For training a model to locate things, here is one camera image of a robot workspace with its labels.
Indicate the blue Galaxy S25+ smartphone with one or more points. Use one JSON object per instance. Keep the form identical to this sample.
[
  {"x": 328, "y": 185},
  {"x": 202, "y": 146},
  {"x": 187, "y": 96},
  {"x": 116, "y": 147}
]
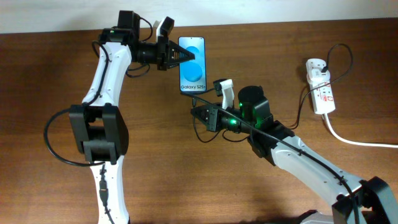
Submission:
[{"x": 193, "y": 72}]

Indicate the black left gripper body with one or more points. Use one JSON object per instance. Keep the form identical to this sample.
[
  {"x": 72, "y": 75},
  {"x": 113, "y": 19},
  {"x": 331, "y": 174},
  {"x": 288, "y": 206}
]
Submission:
[{"x": 162, "y": 45}]

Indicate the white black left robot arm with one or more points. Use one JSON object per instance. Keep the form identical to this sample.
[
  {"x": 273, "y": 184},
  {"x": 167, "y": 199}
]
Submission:
[{"x": 100, "y": 132}]

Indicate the white power strip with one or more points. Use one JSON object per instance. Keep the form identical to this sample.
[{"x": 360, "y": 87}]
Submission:
[{"x": 322, "y": 96}]

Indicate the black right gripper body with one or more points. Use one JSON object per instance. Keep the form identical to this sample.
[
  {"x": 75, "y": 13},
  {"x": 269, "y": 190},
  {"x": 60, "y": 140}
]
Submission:
[{"x": 226, "y": 120}]

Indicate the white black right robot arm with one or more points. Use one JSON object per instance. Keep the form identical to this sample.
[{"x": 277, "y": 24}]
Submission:
[{"x": 351, "y": 198}]

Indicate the white USB charger adapter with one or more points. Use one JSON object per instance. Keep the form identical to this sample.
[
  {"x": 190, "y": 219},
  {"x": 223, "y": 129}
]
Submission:
[{"x": 316, "y": 76}]

